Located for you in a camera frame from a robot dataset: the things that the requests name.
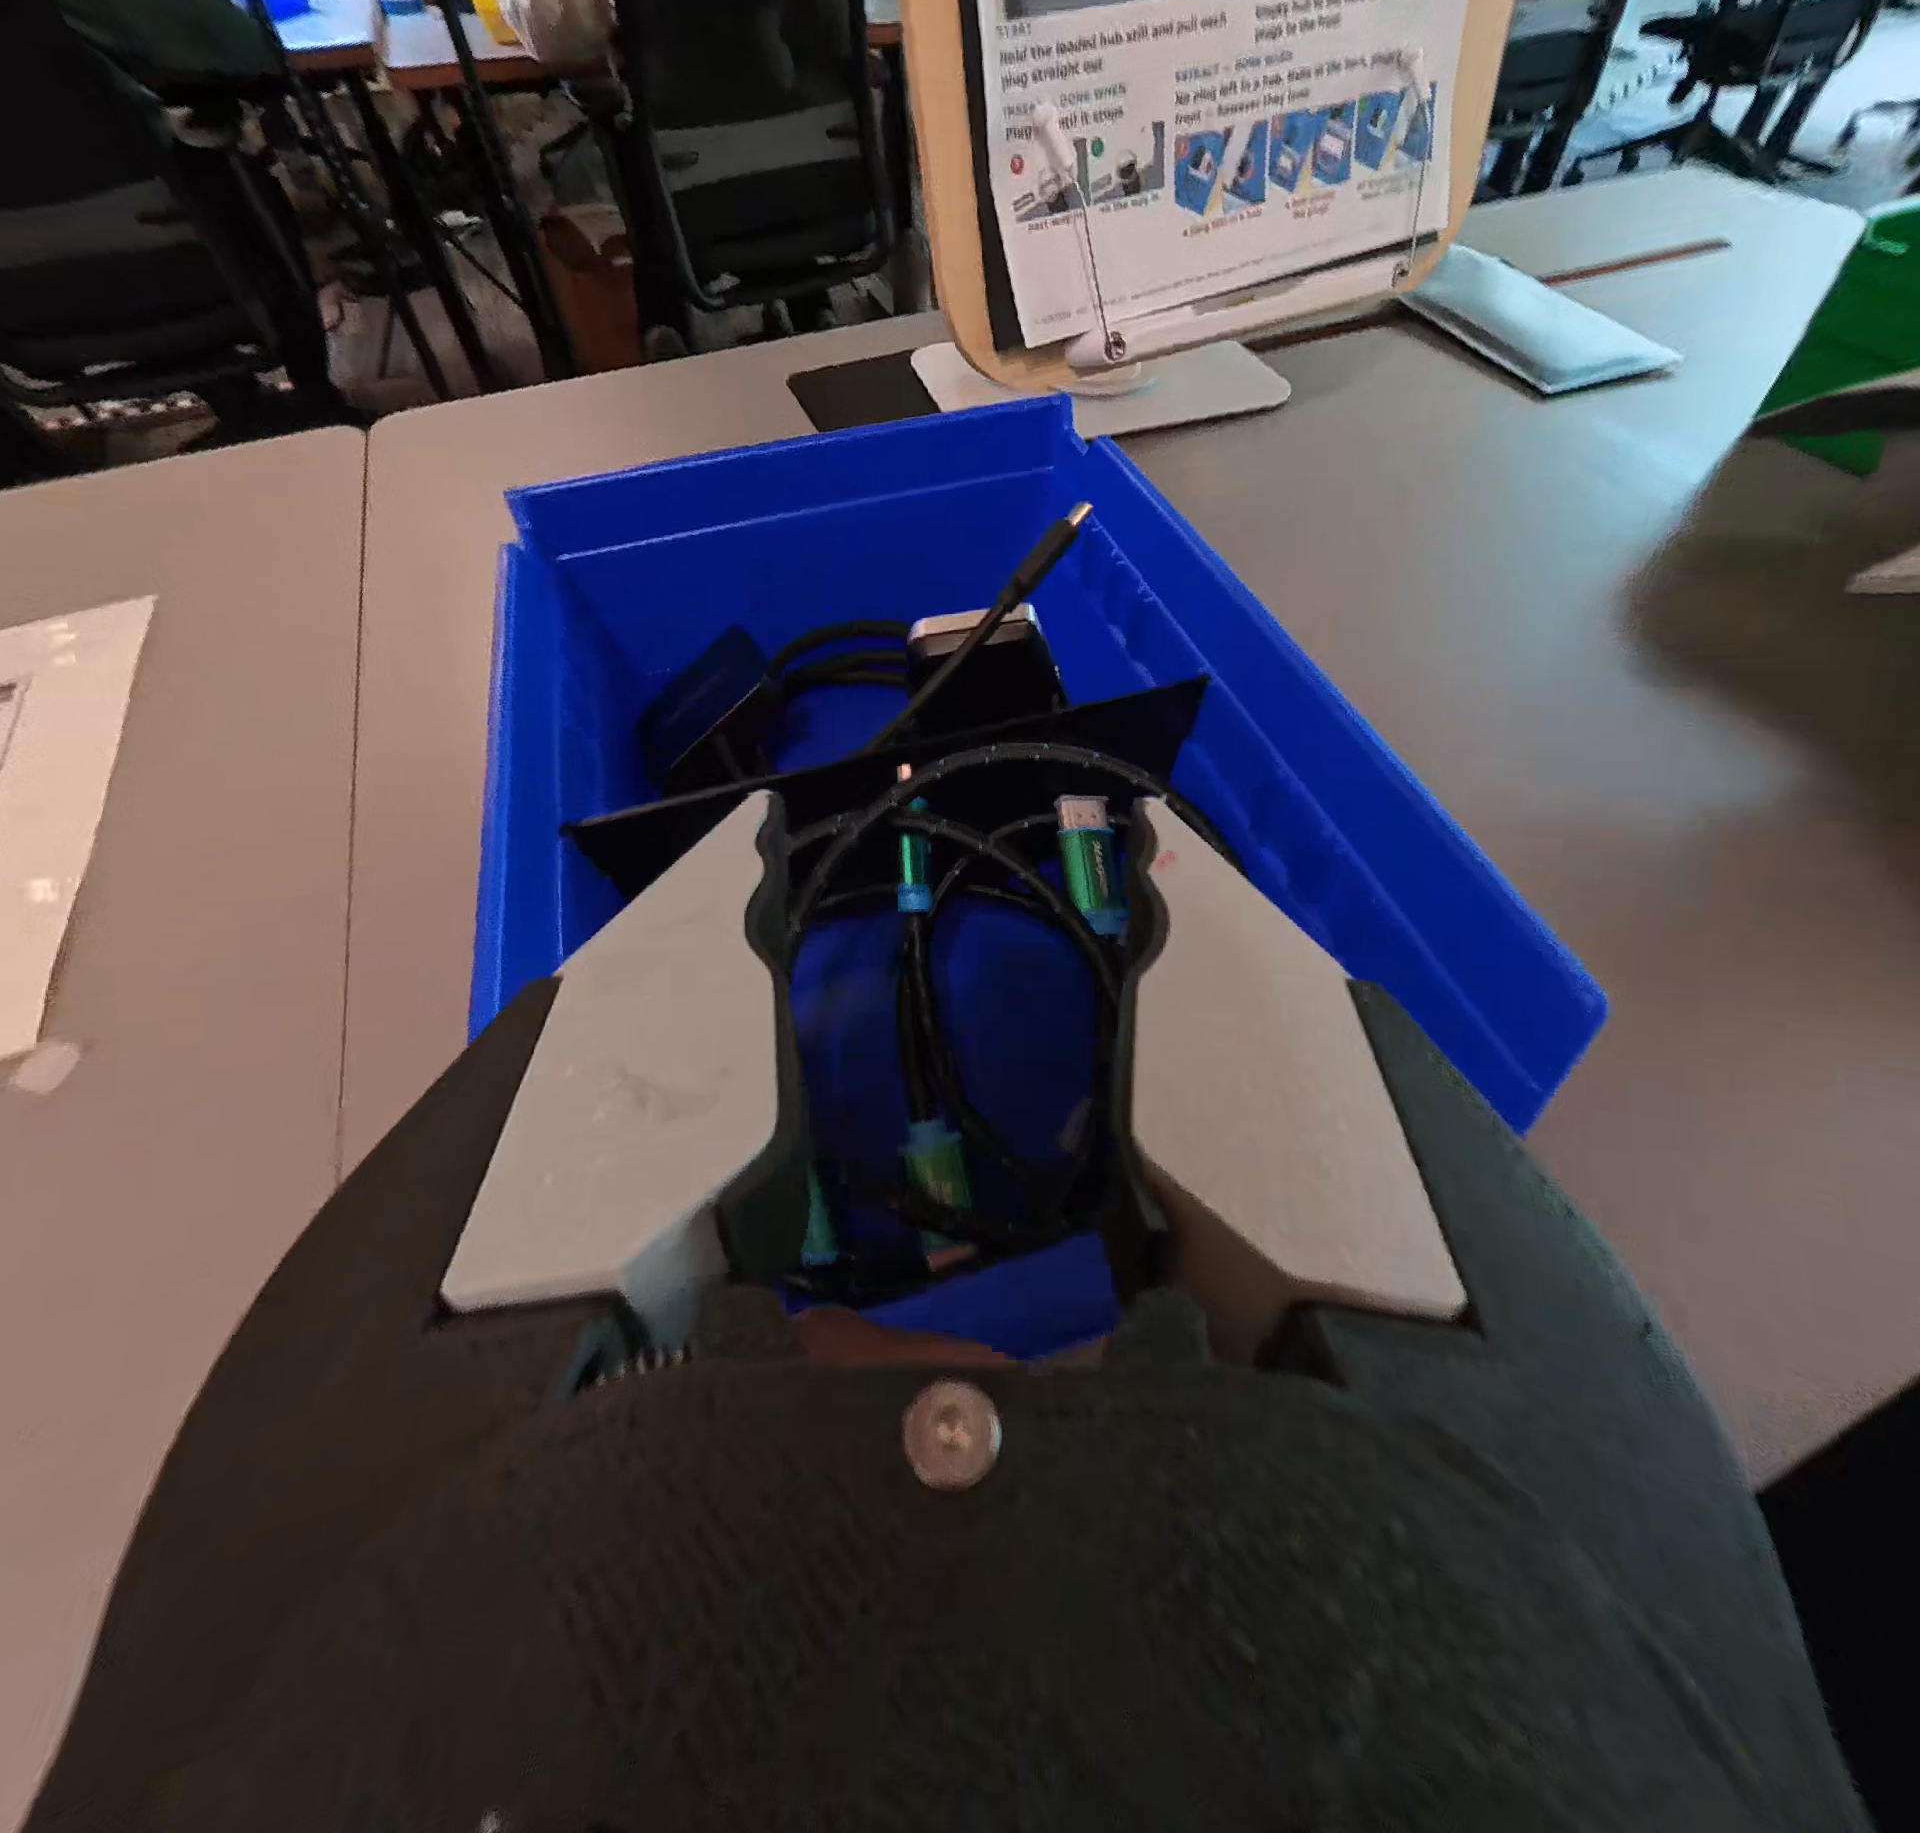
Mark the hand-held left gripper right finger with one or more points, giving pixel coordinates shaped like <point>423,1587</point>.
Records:
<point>1291,1129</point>

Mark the black office chair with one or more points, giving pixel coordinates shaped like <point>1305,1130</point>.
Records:
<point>1771,33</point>
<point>750,109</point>
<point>1560,33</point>

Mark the green plastic bin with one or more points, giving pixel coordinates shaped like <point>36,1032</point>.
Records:
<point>1861,319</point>

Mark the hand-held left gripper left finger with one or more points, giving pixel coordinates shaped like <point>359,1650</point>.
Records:
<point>630,1113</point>

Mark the black usb hub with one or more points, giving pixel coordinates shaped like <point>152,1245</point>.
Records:
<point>705,708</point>

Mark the wooden document board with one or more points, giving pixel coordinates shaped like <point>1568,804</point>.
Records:
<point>936,138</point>

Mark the white paper sheet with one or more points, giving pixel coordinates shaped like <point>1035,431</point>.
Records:
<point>61,813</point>

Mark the silver foil pouch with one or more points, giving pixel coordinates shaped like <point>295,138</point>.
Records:
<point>1531,326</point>

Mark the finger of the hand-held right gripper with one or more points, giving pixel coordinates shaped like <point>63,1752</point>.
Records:
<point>1861,409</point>
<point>1893,574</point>

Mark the blue plastic bin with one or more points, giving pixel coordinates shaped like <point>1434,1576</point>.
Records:
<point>676,543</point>

